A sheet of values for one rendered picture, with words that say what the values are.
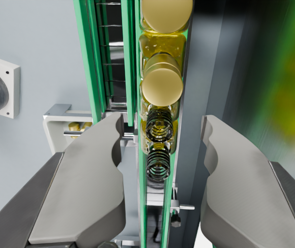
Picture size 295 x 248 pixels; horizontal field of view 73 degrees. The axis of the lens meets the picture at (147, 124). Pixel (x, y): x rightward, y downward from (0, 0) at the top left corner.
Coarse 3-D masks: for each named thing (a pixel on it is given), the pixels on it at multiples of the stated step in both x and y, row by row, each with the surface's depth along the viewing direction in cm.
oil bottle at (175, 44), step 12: (144, 36) 22; (156, 36) 22; (168, 36) 22; (180, 36) 22; (144, 48) 22; (156, 48) 21; (168, 48) 21; (180, 48) 22; (144, 60) 22; (180, 60) 22
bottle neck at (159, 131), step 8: (152, 104) 24; (152, 112) 22; (160, 112) 22; (168, 112) 22; (152, 120) 21; (160, 120) 20; (168, 120) 21; (152, 128) 23; (160, 128) 23; (168, 128) 20; (152, 136) 21; (160, 136) 22; (168, 136) 21
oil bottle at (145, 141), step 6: (144, 126) 28; (174, 126) 28; (144, 132) 28; (174, 132) 28; (144, 138) 28; (174, 138) 28; (144, 144) 28; (168, 144) 28; (174, 144) 28; (144, 150) 29; (174, 150) 29
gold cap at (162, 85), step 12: (156, 60) 17; (168, 60) 17; (144, 72) 18; (156, 72) 15; (168, 72) 15; (180, 72) 19; (144, 84) 16; (156, 84) 16; (168, 84) 16; (180, 84) 16; (144, 96) 17; (156, 96) 16; (168, 96) 16
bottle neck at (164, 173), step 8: (152, 144) 27; (160, 144) 26; (152, 152) 25; (160, 152) 25; (168, 152) 26; (152, 160) 24; (160, 160) 24; (168, 160) 25; (152, 168) 25; (160, 168) 26; (168, 168) 24; (152, 176) 24; (160, 176) 25; (168, 176) 24
